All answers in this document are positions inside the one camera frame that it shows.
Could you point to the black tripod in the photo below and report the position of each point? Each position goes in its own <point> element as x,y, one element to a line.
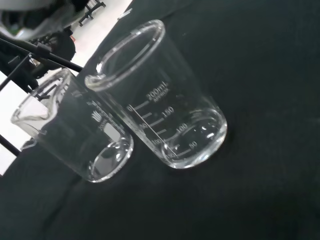
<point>57,58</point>

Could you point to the black bench cloth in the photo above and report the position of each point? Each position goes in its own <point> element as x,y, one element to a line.
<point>250,150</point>

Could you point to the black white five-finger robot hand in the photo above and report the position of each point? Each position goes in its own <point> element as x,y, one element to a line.
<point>32,15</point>

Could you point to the black office chair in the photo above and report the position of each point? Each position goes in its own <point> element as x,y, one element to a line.
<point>62,45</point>

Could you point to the black chair base with casters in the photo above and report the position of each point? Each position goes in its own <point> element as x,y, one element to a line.
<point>87,15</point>

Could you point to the clear glass beaker white label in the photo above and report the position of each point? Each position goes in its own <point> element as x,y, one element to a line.
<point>82,140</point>

